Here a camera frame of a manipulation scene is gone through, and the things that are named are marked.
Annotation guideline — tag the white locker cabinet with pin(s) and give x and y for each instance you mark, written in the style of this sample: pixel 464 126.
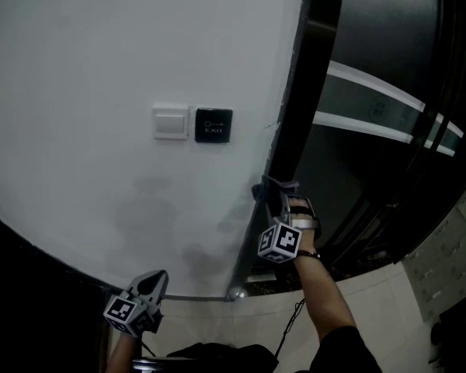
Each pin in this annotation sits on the white locker cabinet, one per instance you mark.
pixel 442 255

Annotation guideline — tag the dark grey cleaning cloth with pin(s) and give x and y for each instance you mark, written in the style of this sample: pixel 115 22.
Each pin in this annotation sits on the dark grey cleaning cloth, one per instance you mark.
pixel 270 190

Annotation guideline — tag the glass door with frosted stripes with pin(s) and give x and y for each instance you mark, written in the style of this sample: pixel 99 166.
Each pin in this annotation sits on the glass door with frosted stripes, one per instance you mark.
pixel 373 33

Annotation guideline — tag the black waist pack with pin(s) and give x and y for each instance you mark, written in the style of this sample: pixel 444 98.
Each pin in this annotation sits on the black waist pack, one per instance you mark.
pixel 217 358

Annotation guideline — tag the person's black clothing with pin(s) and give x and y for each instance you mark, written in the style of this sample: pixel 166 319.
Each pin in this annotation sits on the person's black clothing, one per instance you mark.
pixel 345 356

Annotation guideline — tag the black exit button panel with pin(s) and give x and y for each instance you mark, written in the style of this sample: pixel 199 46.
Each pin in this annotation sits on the black exit button panel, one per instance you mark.
pixel 213 125

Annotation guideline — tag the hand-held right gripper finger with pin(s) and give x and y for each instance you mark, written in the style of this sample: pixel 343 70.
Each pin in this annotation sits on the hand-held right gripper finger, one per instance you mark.
pixel 284 208

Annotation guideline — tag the person's right hand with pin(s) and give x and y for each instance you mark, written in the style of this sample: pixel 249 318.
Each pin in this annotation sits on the person's right hand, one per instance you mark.
pixel 301 203

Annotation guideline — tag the person's left forearm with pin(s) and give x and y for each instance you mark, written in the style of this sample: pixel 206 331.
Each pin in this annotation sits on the person's left forearm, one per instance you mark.
pixel 120 354

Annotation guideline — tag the dark furniture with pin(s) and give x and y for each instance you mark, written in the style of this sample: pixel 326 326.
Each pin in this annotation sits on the dark furniture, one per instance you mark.
pixel 458 340

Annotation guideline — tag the person's right forearm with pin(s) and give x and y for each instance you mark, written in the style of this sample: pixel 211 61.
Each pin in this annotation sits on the person's right forearm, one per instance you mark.
pixel 318 286

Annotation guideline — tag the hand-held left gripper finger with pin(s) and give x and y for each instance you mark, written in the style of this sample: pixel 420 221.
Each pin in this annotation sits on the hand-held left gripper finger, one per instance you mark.
pixel 161 286
pixel 136 282

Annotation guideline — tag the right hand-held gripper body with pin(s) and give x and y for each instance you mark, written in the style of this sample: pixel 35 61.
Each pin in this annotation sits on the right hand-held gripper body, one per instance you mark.
pixel 283 241

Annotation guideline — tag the white wall light switch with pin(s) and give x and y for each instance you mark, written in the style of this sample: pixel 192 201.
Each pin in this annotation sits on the white wall light switch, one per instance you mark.
pixel 170 122

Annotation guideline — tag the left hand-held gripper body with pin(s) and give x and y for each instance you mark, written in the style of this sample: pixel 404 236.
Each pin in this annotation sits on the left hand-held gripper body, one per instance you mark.
pixel 120 311

